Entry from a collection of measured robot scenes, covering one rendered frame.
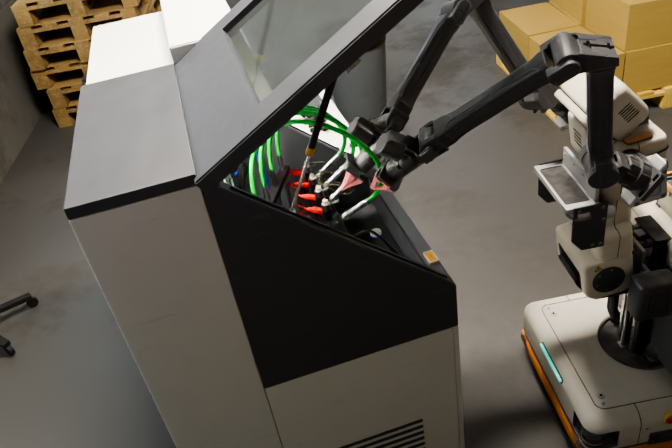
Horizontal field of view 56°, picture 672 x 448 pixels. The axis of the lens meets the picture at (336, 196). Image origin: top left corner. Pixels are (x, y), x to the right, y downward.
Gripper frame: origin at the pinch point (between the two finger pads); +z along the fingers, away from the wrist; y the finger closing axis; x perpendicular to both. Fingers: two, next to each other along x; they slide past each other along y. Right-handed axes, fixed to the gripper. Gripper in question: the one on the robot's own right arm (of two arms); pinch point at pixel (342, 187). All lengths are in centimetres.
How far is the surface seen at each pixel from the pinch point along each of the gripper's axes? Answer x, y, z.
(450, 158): -191, -124, 37
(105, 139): 18, 64, 13
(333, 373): 36, -20, 34
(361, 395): 34, -33, 39
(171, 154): 31, 50, 0
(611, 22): -233, -165, -83
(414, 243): 6.6, -27.0, 0.7
